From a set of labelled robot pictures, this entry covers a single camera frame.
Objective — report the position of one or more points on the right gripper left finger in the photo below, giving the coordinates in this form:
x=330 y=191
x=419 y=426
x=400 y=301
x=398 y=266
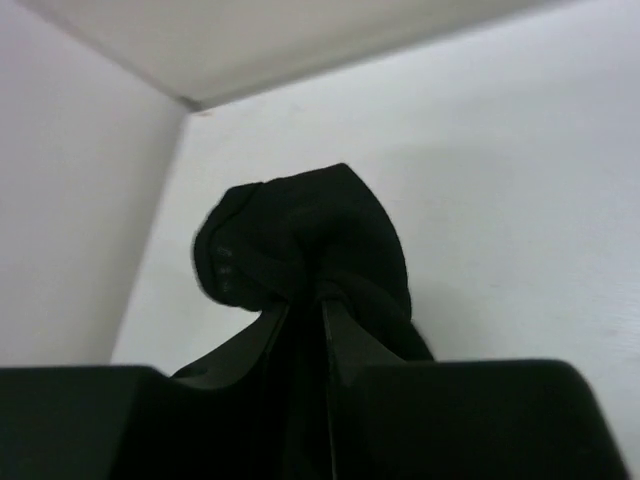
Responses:
x=248 y=362

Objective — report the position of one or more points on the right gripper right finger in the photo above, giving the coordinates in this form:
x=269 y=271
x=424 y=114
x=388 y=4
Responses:
x=356 y=360

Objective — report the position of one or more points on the black tank top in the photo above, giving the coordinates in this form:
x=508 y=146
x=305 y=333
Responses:
x=301 y=240

